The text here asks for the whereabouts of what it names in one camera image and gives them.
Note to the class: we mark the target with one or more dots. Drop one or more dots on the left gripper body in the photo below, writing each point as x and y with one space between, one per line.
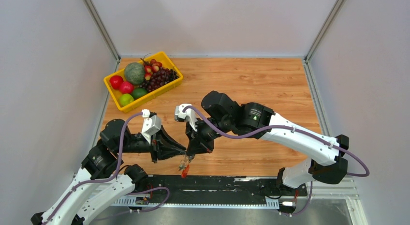
153 140

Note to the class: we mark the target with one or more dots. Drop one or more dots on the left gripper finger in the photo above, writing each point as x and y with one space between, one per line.
164 154
170 143

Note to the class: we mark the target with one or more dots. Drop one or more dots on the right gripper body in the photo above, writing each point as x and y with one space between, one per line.
204 132

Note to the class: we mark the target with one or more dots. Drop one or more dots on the metal key holder red handle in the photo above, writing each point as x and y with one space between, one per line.
184 165

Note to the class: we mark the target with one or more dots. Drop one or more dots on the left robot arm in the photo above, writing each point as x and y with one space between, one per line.
98 182

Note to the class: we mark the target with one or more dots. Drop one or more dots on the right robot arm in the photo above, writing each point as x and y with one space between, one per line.
324 161

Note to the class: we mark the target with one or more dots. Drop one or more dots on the dark green lime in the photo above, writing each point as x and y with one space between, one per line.
137 93

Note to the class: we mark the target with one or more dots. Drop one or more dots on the light green apple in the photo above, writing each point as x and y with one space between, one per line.
126 99

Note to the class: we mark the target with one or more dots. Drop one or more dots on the pink red apple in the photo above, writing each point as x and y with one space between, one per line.
126 87

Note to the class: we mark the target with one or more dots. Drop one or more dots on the dark purple grape bunch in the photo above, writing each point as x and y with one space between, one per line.
163 77

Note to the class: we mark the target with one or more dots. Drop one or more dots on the green melon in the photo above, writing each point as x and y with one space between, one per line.
134 73

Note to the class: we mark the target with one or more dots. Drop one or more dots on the red cherries bunch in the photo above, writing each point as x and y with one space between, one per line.
152 68

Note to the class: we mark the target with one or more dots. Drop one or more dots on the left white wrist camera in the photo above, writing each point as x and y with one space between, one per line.
151 125

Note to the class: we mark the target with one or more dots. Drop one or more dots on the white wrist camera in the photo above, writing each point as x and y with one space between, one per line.
184 113
151 125

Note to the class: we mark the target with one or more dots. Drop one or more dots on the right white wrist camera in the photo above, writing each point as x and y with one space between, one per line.
184 113

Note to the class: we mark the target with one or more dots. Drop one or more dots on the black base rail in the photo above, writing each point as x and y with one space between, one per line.
227 192

